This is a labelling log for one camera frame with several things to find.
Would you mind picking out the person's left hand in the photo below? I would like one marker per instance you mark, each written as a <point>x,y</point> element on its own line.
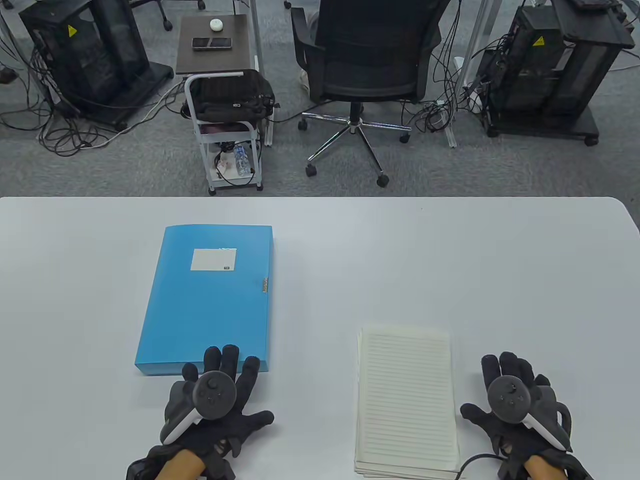
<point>250,425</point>

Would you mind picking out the person's right hand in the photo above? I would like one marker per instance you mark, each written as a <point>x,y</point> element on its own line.
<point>500,430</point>

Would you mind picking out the stack of lined papers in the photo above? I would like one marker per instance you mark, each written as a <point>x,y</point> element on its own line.
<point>405,400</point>

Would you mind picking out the blue file box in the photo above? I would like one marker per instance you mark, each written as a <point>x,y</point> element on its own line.
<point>200,310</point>

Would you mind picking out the person's right forearm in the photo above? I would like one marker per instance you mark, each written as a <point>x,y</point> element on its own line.
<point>537,470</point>

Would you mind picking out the person's left forearm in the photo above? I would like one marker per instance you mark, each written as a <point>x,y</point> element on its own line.
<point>182,465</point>

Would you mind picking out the grey right hand controller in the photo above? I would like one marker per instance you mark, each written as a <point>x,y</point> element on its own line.
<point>507,397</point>

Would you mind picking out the grey hand controller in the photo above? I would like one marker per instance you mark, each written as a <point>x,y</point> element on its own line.
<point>215,395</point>
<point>507,397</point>

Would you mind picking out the grey left hand controller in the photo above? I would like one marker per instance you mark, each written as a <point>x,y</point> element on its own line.
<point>215,395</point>

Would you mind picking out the clear water bottle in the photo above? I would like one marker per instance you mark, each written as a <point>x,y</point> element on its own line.
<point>242,160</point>

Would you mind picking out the white rolling cart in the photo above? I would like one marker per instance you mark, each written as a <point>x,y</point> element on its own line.
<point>227,134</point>

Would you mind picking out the maroon pouch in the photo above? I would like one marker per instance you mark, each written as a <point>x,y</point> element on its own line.
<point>225,127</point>

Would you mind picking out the black bag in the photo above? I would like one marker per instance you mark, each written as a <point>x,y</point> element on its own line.
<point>225,95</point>

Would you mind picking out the white power strip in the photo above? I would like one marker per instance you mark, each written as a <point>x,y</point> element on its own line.
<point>476,98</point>

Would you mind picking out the beige shoe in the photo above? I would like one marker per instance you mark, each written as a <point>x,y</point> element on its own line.
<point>304,80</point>

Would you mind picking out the dark brown side table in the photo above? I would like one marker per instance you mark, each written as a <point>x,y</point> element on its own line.
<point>210,62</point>

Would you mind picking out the black computer rack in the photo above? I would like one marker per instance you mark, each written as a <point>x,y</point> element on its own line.
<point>550,65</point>
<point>90,55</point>

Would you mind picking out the black smartphone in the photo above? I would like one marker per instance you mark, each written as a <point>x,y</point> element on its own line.
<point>221,43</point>

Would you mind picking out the black mesh office chair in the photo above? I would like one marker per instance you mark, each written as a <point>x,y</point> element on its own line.
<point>370,55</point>

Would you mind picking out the white table leg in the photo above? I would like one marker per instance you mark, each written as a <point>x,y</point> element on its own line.
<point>475,35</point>

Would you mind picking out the white round device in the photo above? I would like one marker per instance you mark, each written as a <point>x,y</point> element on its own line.
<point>216,24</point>

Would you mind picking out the black chair base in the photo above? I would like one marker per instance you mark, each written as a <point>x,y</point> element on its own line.
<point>162,12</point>

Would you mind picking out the black power adapter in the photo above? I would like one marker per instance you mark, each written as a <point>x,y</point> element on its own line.
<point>7,75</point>

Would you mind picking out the black keyboard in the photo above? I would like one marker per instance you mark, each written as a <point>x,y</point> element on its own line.
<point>592,4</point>

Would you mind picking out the silver aluminium post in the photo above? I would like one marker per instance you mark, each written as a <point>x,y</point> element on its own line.
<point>257,40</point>

